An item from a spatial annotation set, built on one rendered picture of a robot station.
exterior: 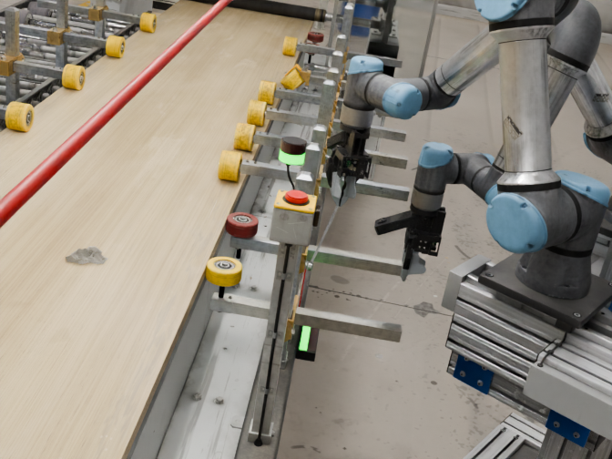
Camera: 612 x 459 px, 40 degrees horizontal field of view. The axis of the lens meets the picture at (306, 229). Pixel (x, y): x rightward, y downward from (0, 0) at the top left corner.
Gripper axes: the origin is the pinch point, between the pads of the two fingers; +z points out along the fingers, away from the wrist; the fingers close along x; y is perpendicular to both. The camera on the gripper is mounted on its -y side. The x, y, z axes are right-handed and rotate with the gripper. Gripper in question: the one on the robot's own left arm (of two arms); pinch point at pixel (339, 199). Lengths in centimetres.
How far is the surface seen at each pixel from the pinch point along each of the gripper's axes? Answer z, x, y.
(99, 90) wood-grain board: 9, -51, -109
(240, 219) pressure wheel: 9.9, -21.3, -9.0
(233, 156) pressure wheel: 2.6, -19.4, -33.6
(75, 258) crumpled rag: 11, -61, 11
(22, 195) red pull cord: -61, -68, 142
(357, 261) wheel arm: 15.6, 6.9, 2.4
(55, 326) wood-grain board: 12, -65, 37
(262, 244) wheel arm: 15.4, -15.7, -6.0
